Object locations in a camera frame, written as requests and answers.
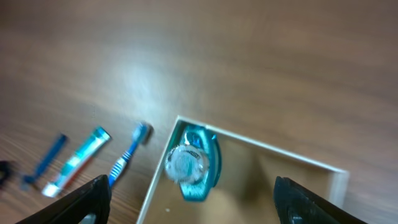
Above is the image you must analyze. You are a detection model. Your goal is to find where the white cardboard open box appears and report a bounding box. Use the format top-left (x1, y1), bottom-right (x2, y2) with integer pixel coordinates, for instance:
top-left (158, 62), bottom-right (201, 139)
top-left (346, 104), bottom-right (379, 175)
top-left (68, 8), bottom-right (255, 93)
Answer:
top-left (137, 116), bottom-right (349, 223)

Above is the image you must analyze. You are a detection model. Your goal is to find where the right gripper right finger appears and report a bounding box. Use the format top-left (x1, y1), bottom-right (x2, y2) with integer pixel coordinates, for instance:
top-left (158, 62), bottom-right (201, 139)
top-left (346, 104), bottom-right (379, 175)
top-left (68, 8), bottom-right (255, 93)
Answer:
top-left (273, 176), bottom-right (366, 224)

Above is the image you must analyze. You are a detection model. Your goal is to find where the blue white toothbrush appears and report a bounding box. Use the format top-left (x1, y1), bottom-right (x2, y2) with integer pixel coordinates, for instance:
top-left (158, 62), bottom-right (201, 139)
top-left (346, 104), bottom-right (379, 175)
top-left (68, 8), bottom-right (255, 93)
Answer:
top-left (108, 123), bottom-right (152, 189)

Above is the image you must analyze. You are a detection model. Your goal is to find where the blue razor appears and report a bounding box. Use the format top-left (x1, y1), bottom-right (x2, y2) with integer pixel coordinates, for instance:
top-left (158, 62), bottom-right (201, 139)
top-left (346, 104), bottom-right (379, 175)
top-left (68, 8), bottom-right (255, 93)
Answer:
top-left (21, 134), bottom-right (68, 190)

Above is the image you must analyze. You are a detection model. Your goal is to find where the blue mouthwash bottle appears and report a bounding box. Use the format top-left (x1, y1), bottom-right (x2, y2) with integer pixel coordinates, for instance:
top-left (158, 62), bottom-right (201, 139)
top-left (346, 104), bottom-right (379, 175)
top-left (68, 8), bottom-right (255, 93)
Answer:
top-left (164, 124), bottom-right (222, 202)

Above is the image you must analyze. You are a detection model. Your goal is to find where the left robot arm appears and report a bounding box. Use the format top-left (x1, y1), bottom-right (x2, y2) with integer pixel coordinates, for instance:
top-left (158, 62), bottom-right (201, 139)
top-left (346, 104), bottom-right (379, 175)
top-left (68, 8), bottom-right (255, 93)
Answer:
top-left (0, 161), bottom-right (15, 189)

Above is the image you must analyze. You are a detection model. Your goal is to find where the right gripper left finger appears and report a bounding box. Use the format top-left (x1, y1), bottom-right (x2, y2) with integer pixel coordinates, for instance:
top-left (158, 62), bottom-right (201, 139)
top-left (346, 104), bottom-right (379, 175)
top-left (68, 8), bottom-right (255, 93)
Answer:
top-left (17, 175), bottom-right (111, 224)

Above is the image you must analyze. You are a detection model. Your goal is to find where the teal red toothpaste tube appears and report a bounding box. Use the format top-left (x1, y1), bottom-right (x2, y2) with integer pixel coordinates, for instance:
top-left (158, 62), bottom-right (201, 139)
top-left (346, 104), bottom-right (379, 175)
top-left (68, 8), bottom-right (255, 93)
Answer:
top-left (42, 126), bottom-right (111, 198)

